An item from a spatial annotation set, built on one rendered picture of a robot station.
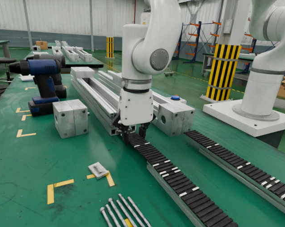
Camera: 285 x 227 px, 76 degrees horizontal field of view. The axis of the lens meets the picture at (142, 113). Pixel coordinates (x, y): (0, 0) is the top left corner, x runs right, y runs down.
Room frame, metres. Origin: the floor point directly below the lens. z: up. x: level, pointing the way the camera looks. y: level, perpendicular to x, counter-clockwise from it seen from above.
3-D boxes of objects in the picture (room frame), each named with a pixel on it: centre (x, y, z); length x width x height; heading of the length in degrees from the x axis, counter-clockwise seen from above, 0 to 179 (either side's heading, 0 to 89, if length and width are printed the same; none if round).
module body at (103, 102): (0.92, 0.26, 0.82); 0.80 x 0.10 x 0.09; 30
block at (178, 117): (0.64, -0.14, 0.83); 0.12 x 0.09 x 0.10; 120
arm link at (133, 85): (0.51, 0.02, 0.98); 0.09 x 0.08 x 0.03; 120
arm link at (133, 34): (0.50, 0.02, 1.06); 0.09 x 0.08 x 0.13; 27
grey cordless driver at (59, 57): (0.92, 0.50, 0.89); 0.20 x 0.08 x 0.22; 111
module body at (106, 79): (1.02, 0.10, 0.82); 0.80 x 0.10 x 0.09; 30
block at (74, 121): (0.58, 0.24, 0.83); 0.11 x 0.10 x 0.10; 126
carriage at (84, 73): (1.14, 0.39, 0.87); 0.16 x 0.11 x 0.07; 30
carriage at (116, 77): (1.02, 0.10, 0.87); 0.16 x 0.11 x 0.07; 30
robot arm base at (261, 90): (0.78, -0.51, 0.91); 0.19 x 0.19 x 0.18
